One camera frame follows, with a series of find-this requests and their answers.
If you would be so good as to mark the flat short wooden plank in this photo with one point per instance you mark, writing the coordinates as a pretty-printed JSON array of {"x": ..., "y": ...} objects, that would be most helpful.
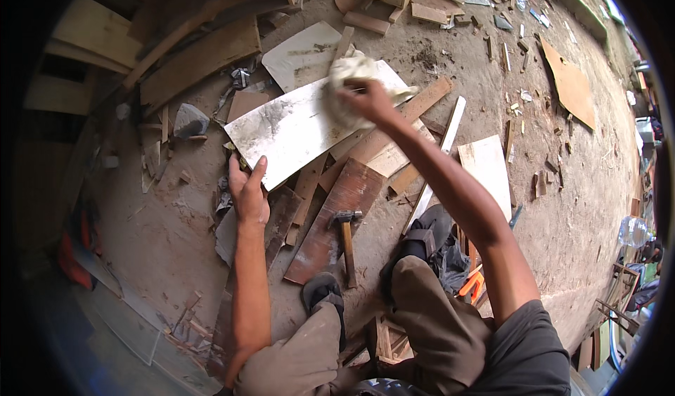
[{"x": 428, "y": 13}]

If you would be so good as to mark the person's right hand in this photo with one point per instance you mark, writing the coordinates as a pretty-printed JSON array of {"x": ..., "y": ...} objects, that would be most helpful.
[{"x": 375, "y": 105}]

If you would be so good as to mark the white cloth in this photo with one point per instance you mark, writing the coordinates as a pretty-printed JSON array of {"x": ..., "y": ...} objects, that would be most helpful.
[{"x": 350, "y": 69}]

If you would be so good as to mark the narrow wooden slat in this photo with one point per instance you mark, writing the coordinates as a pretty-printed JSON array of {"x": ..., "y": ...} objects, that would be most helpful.
[{"x": 308, "y": 188}]

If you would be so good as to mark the wooden chair frame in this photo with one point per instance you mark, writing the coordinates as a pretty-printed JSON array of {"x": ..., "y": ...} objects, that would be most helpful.
[{"x": 619, "y": 296}]

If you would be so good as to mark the small wooden frame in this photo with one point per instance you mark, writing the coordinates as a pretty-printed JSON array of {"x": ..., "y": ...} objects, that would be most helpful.
[{"x": 387, "y": 343}]

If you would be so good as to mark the dark brown plank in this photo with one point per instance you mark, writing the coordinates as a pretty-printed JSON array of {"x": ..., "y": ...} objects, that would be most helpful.
[{"x": 337, "y": 211}]

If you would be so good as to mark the long light wooden plank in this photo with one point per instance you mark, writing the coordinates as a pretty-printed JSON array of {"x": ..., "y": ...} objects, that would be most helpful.
[{"x": 427, "y": 98}]

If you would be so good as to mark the clear glass sheet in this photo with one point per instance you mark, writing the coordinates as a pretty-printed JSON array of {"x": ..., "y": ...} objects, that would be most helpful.
[{"x": 121, "y": 317}]

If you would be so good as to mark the black plastic bag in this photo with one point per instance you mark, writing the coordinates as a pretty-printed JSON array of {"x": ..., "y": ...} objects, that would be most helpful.
[{"x": 451, "y": 267}]

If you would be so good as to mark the person's legs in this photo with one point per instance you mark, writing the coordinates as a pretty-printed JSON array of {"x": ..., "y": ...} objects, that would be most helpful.
[{"x": 437, "y": 322}]

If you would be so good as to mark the heap of scrap wood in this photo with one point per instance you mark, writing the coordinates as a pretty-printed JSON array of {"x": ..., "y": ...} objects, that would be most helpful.
[{"x": 490, "y": 0}]

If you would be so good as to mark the person's body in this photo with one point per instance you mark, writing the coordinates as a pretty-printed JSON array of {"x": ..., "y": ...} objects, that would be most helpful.
[{"x": 522, "y": 338}]

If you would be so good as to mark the grey stone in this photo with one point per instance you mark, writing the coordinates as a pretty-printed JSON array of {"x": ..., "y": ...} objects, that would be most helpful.
[{"x": 190, "y": 122}]

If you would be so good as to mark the large white smudged panel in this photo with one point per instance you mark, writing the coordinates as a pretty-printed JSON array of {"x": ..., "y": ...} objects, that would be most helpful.
[{"x": 295, "y": 127}]

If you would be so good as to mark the small white panel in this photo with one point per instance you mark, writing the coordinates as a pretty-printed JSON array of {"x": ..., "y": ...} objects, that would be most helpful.
[{"x": 300, "y": 53}]

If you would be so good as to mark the wide brown wooden plank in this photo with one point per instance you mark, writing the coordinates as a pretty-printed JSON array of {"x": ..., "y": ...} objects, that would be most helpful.
[{"x": 200, "y": 61}]

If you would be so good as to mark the orange plywood sheet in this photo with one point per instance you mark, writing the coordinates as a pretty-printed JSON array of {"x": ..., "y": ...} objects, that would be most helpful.
[{"x": 572, "y": 87}]

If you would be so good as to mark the clear plastic bottle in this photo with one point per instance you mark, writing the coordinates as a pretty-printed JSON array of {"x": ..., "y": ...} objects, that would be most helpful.
[{"x": 633, "y": 231}]

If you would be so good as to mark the crumpled grey wrapper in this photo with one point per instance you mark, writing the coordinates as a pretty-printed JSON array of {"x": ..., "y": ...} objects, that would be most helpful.
[{"x": 241, "y": 77}]

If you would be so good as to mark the long diagonal wooden batten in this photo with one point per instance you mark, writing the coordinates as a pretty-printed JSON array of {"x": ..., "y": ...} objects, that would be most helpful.
[{"x": 174, "y": 40}]

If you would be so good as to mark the red orange cloth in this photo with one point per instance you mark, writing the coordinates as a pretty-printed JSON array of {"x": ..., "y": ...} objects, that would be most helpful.
[{"x": 74, "y": 261}]

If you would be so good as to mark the long thin white strip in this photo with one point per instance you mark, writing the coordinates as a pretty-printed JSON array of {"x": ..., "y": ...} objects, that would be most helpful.
[{"x": 451, "y": 127}]

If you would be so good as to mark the short wooden block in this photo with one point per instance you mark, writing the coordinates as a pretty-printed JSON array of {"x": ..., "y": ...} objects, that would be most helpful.
[{"x": 366, "y": 23}]

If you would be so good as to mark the person's left hand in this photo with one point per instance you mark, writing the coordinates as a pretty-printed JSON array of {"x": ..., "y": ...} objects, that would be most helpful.
[{"x": 249, "y": 201}]

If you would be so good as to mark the stack of pale wooden boards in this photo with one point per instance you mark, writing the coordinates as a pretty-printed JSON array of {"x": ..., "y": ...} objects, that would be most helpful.
[{"x": 89, "y": 48}]

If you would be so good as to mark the pale rectangular board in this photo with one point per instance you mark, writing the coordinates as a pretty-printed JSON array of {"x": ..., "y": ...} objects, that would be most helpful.
[{"x": 485, "y": 172}]

